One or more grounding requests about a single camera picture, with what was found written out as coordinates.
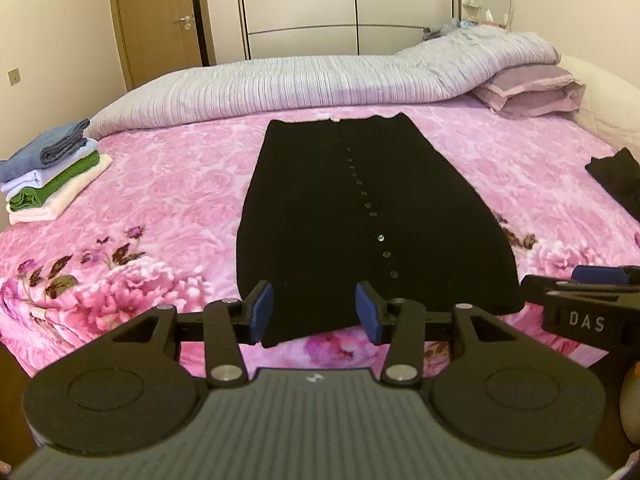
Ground black garment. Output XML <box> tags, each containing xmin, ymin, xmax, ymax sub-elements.
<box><xmin>585</xmin><ymin>147</ymin><xmax>640</xmax><ymax>223</ymax></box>

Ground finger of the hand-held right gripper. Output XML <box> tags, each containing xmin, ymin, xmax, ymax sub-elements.
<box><xmin>520</xmin><ymin>274</ymin><xmax>626</xmax><ymax>307</ymax></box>
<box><xmin>571</xmin><ymin>265</ymin><xmax>640</xmax><ymax>287</ymax></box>

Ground brown wooden door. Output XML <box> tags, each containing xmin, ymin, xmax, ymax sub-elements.
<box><xmin>105</xmin><ymin>0</ymin><xmax>210</xmax><ymax>92</ymax></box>

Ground grey striped quilt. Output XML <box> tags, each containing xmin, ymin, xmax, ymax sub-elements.
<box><xmin>89</xmin><ymin>25</ymin><xmax>562</xmax><ymax>141</ymax></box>

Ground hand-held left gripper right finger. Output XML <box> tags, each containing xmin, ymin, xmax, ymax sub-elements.
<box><xmin>354</xmin><ymin>281</ymin><xmax>517</xmax><ymax>389</ymax></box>

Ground white padded headboard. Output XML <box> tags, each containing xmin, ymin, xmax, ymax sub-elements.
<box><xmin>557</xmin><ymin>55</ymin><xmax>640</xmax><ymax>166</ymax></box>

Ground cream folded garment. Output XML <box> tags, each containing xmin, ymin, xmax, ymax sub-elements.
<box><xmin>7</xmin><ymin>155</ymin><xmax>114</xmax><ymax>226</ymax></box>

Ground black buttoned cardigan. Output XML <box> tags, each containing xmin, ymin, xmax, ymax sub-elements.
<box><xmin>235</xmin><ymin>113</ymin><xmax>525</xmax><ymax>349</ymax></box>

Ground green folded garment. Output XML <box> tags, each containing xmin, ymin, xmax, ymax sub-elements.
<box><xmin>6</xmin><ymin>152</ymin><xmax>101</xmax><ymax>212</ymax></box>

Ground pink floral blanket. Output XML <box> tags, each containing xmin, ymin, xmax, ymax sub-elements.
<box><xmin>0</xmin><ymin>92</ymin><xmax>640</xmax><ymax>378</ymax></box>

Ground pile of blue-grey clothes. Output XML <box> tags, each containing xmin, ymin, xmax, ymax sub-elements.
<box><xmin>421</xmin><ymin>17</ymin><xmax>473</xmax><ymax>42</ymax></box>

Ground dark grey folded garment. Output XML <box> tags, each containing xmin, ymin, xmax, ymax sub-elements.
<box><xmin>40</xmin><ymin>119</ymin><xmax>92</xmax><ymax>167</ymax></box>

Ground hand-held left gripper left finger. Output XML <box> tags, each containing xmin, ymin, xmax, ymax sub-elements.
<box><xmin>112</xmin><ymin>280</ymin><xmax>274</xmax><ymax>389</ymax></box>

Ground cream wardrobe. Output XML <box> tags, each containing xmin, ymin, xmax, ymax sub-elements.
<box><xmin>235</xmin><ymin>0</ymin><xmax>461</xmax><ymax>60</ymax></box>

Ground lavender folded garment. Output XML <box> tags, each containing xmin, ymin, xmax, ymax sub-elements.
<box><xmin>0</xmin><ymin>139</ymin><xmax>99</xmax><ymax>194</ymax></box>

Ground purple pillow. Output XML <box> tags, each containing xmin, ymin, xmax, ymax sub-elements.
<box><xmin>472</xmin><ymin>64</ymin><xmax>586</xmax><ymax>120</ymax></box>

